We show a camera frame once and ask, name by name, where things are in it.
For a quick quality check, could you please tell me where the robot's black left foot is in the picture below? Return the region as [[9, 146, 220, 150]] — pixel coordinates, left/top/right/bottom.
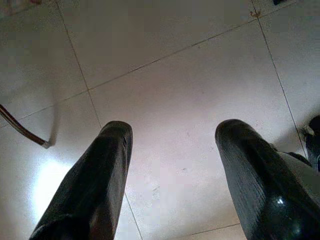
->
[[305, 115, 320, 173]]

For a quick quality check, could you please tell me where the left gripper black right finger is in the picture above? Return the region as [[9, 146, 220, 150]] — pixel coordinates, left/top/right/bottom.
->
[[214, 119, 320, 240]]

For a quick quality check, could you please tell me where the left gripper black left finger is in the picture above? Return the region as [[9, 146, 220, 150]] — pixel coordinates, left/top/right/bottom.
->
[[28, 120, 134, 240]]

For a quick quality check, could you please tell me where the brown cable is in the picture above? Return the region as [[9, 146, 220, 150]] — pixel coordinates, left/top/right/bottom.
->
[[0, 103, 51, 150]]

